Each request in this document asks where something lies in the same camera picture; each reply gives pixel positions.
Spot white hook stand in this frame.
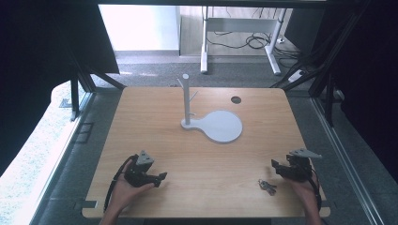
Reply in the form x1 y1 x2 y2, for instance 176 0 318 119
176 73 244 145

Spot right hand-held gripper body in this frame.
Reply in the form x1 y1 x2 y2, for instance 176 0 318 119
281 147 323 183

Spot white power strip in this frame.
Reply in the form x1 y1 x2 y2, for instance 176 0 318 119
287 69 307 83

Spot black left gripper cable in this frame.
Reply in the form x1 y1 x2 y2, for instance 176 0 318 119
102 154 139 214

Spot black curtain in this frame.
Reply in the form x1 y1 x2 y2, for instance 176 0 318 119
284 0 398 186
0 0 120 178

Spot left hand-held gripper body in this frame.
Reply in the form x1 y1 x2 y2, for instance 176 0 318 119
123 150 157 188

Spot person's left hand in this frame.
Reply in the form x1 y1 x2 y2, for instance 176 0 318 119
109 159 156 217

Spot black metal frame strut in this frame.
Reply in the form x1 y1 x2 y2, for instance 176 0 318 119
59 46 127 122
270 0 372 128

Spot black floor cables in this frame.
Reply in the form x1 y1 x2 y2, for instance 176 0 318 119
207 7 302 68

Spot white desk frame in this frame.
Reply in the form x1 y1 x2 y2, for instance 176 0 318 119
200 6 288 76

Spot person's right hand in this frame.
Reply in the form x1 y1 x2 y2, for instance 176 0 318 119
286 173 321 214

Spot bunch of metal keys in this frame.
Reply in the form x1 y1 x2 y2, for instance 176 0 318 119
257 178 278 197

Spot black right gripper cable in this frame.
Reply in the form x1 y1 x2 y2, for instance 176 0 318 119
309 158 324 212

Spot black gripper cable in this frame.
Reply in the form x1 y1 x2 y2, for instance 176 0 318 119
102 154 139 214
309 158 324 212

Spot white panel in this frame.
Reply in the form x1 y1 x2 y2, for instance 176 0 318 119
98 4 182 53

